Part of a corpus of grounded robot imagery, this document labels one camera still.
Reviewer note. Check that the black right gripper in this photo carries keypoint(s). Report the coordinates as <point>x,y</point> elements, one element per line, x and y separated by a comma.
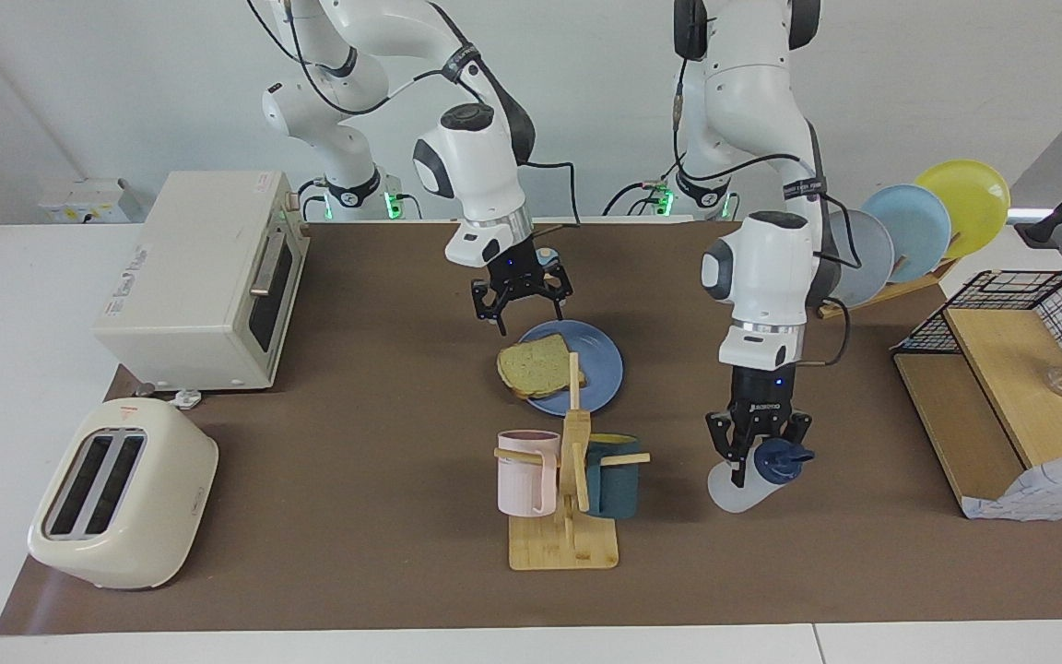
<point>514,269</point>

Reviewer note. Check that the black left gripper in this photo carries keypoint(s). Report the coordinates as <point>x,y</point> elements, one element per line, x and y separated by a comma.
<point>763,397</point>

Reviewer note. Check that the seasoning bottle with navy cap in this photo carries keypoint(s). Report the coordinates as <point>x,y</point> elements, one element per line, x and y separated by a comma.
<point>775,461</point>

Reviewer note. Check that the toasted bread slice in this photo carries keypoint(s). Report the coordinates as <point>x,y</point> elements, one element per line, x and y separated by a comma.
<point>536,367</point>

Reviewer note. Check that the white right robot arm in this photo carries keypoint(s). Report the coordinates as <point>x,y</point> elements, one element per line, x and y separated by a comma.
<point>476,157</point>

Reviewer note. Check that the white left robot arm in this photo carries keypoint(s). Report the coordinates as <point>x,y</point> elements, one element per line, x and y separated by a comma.
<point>761,267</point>

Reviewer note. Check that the blue round plate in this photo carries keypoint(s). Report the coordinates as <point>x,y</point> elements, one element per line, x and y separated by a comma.
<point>600,360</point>

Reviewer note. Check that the wooden plate rack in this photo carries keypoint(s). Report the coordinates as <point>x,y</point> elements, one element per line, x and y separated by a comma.
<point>900,290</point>

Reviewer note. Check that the grey plate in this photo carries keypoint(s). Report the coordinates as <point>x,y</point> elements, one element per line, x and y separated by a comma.
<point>867,263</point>

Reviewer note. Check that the light blue plate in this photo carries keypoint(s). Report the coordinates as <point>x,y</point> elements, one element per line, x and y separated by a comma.
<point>918,231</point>

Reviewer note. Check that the yellow plate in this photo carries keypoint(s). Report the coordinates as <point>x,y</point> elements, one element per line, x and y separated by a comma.
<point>973,198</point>

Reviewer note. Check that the small blue call bell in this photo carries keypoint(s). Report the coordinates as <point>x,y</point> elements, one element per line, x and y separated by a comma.
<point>546,253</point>

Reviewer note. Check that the brown table mat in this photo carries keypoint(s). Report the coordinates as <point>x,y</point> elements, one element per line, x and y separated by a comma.
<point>383,304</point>

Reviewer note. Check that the teal mug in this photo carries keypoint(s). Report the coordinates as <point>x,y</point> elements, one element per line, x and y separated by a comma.
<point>619,484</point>

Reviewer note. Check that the pink mug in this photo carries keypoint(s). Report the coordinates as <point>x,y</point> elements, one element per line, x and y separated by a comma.
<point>522,480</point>

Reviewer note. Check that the wooden mug tree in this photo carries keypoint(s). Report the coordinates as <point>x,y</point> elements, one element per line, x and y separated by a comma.
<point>563,549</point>

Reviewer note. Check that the wooden box with cloth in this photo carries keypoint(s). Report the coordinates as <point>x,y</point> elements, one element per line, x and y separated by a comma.
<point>1056,489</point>

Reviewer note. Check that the white toaster oven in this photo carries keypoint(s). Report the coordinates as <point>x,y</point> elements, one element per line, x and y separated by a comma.
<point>190,295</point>

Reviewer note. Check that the white power plug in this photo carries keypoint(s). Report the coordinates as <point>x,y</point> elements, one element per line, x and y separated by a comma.
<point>185,399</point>

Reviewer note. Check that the cream two-slot toaster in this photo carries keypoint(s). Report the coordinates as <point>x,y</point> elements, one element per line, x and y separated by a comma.
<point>162,498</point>

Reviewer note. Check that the white wall outlet box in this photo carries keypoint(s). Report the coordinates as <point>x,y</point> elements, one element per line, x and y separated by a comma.
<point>88,198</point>

